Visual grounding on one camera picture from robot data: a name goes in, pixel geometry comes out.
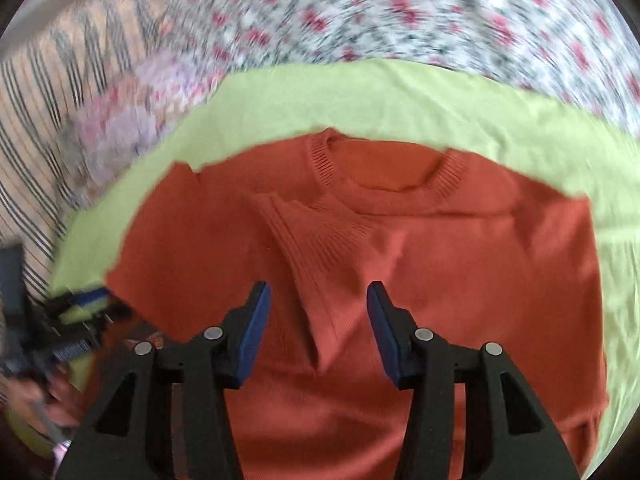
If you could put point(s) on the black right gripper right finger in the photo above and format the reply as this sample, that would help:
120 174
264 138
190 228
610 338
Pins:
508 434

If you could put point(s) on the plaid beige blanket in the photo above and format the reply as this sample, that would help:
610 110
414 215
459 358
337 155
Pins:
44 84

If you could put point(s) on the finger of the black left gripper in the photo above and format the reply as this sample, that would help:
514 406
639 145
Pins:
69 342
73 306

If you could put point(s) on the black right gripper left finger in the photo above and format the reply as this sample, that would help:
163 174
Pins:
155 393

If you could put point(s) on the person's left hand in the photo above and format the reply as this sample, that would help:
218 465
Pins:
60 402

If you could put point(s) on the purple pink floral pillow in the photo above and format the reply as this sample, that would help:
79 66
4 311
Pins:
129 119

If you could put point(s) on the rose floral white quilt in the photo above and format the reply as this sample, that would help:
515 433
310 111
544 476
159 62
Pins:
581 52

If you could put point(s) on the light green bed sheet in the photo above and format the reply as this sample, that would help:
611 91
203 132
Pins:
543 138

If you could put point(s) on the rust orange knit sweater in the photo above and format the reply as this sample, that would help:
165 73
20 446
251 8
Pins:
474 251

